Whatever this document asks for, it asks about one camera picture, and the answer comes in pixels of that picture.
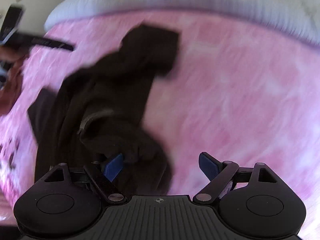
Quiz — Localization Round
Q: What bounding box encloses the white striped duvet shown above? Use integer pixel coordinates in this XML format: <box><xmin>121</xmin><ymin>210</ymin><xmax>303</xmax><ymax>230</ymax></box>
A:
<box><xmin>44</xmin><ymin>0</ymin><xmax>319</xmax><ymax>46</ymax></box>

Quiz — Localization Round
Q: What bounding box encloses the dark brown shirt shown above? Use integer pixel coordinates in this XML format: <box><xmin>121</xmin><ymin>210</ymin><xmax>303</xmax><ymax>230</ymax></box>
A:
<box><xmin>28</xmin><ymin>24</ymin><xmax>179</xmax><ymax>196</ymax></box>

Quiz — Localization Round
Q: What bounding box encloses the pink rose blanket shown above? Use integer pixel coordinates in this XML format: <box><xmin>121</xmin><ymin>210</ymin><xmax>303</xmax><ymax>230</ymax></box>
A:
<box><xmin>0</xmin><ymin>11</ymin><xmax>320</xmax><ymax>233</ymax></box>

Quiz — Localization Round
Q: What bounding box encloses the person's left hand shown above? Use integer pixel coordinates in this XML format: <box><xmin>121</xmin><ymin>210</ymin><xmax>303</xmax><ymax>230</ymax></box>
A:
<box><xmin>1</xmin><ymin>47</ymin><xmax>29</xmax><ymax>116</ymax></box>

